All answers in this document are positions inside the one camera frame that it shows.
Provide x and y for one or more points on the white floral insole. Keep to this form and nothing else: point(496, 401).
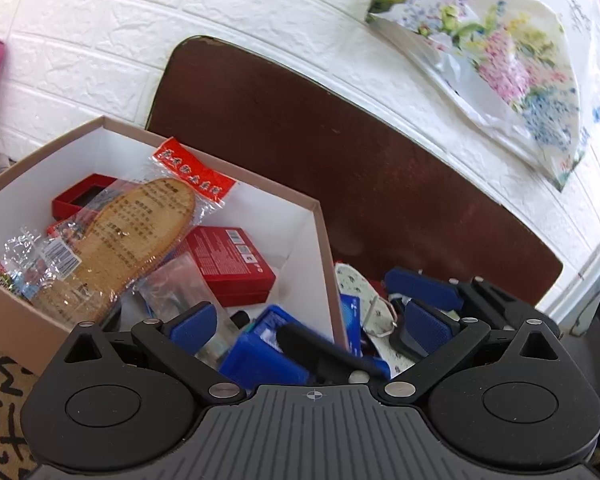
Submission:
point(347, 280)

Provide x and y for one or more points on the small open red box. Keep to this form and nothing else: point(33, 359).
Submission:
point(67, 202)

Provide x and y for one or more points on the clear plastic packet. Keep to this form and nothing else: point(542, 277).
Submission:
point(175, 280)

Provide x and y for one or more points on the brown cardboard box white inside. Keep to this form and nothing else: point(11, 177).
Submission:
point(105, 150)

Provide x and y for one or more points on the brown insole in clear packet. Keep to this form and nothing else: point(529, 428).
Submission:
point(145, 220)

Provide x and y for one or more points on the colourful printed packet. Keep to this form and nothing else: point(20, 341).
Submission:
point(7, 280)

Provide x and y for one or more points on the brown wooden board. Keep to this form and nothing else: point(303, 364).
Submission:
point(330, 170)

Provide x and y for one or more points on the blue packet with white print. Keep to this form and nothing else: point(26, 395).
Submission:
point(352, 320)

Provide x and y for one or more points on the letter print mat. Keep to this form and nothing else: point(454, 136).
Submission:
point(0, 410)

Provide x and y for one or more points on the blue plastic box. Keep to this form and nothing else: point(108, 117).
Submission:
point(250, 360)

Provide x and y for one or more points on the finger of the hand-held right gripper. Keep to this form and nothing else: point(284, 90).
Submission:
point(420, 287)
point(330, 355)

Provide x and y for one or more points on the red printed box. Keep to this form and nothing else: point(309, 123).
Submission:
point(220, 260)

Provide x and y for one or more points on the floral plastic bag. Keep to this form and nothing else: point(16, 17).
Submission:
point(505, 60)

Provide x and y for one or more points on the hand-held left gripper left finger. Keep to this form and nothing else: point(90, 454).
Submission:
point(195, 327)

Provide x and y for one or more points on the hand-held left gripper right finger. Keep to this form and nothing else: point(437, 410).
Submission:
point(427, 327)

